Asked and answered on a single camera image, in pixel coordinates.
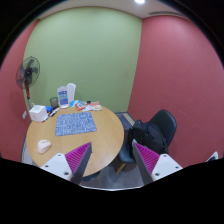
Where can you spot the black standing fan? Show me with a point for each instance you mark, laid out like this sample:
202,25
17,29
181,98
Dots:
27,74

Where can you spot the clear bottle with blue label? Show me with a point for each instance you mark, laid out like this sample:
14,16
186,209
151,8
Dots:
63,97

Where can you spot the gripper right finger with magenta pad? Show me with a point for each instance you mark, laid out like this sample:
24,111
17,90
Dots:
153,166

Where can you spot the black backpack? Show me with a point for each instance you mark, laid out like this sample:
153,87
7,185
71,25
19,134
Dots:
149,135

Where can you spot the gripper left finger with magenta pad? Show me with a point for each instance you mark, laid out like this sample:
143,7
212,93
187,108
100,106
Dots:
70,166

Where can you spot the orange snack packet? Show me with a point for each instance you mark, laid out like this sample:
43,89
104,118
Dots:
95,106

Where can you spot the round wooden table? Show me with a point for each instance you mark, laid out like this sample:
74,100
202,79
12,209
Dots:
106,141

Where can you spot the grey patterned mouse pad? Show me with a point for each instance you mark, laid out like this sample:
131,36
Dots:
75,123

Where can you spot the white tissue box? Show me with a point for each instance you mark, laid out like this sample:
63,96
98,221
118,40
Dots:
38,113

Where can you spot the white plastic jug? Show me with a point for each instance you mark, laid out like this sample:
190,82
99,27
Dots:
71,87

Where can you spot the red white snack packet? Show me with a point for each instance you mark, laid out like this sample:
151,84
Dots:
80,106

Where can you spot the blue packet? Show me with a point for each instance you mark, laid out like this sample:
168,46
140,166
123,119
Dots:
74,102

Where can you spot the black chair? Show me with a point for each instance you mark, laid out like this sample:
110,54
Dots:
167,124

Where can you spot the dark mesh pen cup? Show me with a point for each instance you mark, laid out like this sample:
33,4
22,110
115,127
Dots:
54,102

